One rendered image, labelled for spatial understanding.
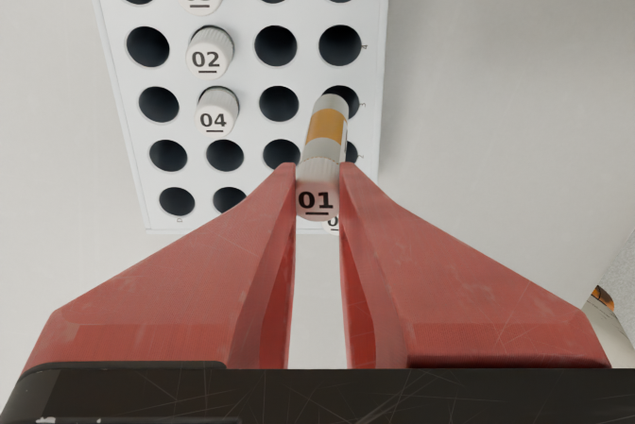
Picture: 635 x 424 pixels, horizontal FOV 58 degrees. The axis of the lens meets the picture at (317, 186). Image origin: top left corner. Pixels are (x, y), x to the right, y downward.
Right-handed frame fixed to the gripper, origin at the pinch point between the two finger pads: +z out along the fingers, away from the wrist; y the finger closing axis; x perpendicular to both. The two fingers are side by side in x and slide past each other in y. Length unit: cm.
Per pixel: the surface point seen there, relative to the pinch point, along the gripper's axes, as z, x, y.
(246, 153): 6.3, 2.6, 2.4
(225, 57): 5.3, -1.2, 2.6
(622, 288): 84, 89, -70
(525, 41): 10.0, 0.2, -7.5
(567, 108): 10.0, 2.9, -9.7
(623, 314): 84, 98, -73
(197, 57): 5.3, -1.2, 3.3
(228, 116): 5.2, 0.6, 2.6
